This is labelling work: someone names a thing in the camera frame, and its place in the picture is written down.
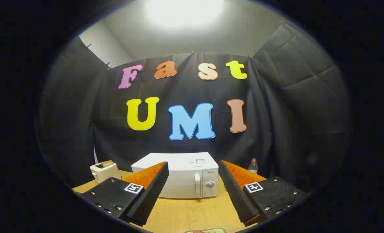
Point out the white toaster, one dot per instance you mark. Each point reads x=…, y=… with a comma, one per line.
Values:
x=106, y=173

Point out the pale green tray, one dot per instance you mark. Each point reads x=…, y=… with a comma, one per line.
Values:
x=211, y=230

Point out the black backdrop cloth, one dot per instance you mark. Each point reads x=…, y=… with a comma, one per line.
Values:
x=82, y=129

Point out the white microwave door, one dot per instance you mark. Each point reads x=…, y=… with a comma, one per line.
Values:
x=182, y=184

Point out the toast slice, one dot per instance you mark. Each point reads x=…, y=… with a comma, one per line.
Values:
x=107, y=163

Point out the white microwave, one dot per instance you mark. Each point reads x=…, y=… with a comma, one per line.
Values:
x=185, y=161

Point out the plastic bottle with red label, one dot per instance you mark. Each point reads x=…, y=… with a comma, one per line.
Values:
x=253, y=167

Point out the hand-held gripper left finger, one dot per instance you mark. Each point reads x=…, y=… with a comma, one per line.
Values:
x=153, y=194

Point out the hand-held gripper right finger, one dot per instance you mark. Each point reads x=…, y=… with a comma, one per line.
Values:
x=235, y=194

